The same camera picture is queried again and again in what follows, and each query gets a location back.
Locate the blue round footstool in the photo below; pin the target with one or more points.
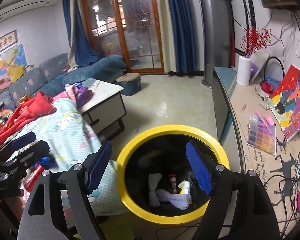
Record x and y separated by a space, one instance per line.
130 82

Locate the colourful painting canvas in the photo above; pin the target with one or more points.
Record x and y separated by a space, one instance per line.
285 103

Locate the china map poster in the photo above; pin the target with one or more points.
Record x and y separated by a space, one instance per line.
13 63

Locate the colourful bead box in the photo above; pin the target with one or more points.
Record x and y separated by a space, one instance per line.
261 135

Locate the Hello Kitty light blue blanket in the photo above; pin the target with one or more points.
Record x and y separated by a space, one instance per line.
71 140

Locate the white paper towel roll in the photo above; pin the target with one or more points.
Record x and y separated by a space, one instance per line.
243 71

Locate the yellow rimmed black trash bin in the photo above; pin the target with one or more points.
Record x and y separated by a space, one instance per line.
163 150

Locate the blue curtain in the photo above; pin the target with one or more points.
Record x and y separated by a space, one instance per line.
81 53
183 34

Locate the blue curtain left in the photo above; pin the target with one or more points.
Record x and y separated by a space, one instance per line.
81 53

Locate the purple cloth on table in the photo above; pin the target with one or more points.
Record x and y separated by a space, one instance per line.
82 94

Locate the blue curtain right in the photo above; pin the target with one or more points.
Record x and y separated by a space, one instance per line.
183 34

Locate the red blanket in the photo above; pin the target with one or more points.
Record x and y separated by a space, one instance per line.
25 113

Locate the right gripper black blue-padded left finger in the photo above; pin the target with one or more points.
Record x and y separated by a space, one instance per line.
43 216

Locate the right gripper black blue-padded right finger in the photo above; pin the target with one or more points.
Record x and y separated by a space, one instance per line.
239 206

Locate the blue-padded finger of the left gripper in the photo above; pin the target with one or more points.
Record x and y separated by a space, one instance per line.
18 143

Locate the red snack wrapper bag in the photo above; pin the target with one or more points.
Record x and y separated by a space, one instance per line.
173 183

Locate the grey standing air conditioner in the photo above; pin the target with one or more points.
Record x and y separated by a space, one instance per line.
217 39

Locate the red berry decoration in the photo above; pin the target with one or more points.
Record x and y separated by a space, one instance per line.
254 40

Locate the wooden glass sliding door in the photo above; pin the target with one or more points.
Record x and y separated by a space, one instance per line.
130 28

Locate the blue grey sofa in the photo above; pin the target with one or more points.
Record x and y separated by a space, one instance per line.
49 79

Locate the white coffee table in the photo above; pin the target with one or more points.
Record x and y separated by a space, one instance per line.
105 109

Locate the tv cabinet with mat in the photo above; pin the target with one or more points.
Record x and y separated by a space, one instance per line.
244 116

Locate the blue plastic wrapper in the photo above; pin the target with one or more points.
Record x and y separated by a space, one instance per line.
45 162

